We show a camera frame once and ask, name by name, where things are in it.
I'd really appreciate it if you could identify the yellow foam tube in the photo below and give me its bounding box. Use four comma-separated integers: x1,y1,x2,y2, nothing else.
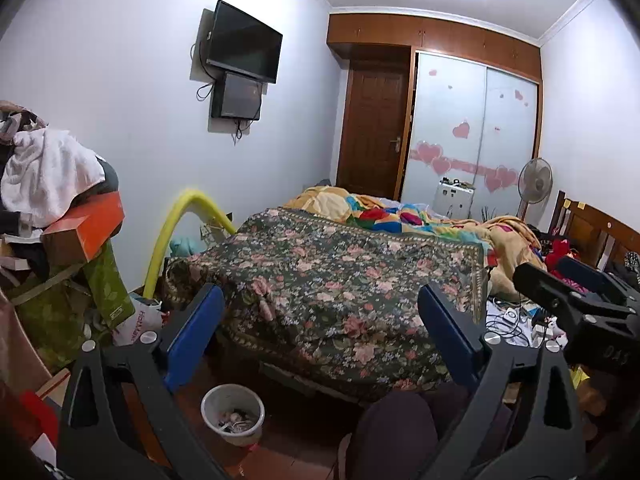
142,189,237,301

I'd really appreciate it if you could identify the standing fan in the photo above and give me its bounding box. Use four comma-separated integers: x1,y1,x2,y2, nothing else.
517,157,554,221

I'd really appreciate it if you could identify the red plush toy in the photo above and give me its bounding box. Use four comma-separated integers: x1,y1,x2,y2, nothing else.
545,239,581,271

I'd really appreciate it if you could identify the white towel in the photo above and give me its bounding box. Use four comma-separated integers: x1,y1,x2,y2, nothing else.
0,129,107,216

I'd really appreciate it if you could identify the orange multicoloured blanket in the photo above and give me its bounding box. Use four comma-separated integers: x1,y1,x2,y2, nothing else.
285,185,548,306

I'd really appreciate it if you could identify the white wardrobe with pink hearts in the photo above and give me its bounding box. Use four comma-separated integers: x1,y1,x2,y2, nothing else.
400,50,542,221

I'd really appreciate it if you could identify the green leaf print bag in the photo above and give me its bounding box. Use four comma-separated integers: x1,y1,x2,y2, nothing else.
15,240,136,371

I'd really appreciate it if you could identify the dark bed frame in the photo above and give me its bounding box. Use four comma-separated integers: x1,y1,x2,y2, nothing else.
257,360,361,406

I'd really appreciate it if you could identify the white plastic bag red print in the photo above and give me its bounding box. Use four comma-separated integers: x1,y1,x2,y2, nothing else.
112,295,163,346

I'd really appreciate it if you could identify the dark grey cloth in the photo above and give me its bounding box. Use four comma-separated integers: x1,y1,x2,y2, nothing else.
75,157,121,201

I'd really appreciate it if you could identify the person's leg in dark pants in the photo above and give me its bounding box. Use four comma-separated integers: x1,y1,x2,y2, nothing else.
345,390,516,480

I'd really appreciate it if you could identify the black wall television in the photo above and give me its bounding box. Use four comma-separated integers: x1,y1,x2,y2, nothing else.
206,0,284,85

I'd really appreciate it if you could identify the wooden overhead cabinet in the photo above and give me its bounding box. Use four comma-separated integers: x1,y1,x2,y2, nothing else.
327,14,543,86

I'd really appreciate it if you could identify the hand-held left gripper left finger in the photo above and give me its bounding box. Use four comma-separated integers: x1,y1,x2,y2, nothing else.
56,282,228,480

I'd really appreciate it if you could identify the teal cloth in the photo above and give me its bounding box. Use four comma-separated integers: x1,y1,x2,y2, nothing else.
170,237,206,261

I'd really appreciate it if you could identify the floral printed blanket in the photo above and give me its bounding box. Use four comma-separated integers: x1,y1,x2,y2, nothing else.
162,207,488,403

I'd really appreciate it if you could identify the orange cardboard box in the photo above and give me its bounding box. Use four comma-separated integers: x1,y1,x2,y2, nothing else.
41,192,126,266

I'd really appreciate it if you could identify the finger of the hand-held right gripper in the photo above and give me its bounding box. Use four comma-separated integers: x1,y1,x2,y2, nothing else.
555,256,636,306
512,261,586,321

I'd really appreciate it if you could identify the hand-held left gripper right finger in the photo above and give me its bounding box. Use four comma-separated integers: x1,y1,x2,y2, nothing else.
415,282,587,480

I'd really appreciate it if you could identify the wooden headboard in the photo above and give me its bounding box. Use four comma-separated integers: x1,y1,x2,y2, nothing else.
547,190,640,276

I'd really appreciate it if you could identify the black cable bundle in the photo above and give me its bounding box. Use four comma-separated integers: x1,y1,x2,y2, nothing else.
485,295,566,351

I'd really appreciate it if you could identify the white device box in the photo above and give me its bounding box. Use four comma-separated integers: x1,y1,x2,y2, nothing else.
432,178,473,219

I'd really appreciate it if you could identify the grey wall mount panel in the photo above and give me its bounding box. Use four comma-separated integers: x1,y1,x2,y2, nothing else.
190,8,217,83

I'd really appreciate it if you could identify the white plastic wastebasket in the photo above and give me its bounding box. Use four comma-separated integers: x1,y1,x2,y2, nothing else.
201,384,266,447

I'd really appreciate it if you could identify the brown wooden door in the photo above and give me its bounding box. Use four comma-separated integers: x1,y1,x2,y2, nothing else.
336,57,412,201

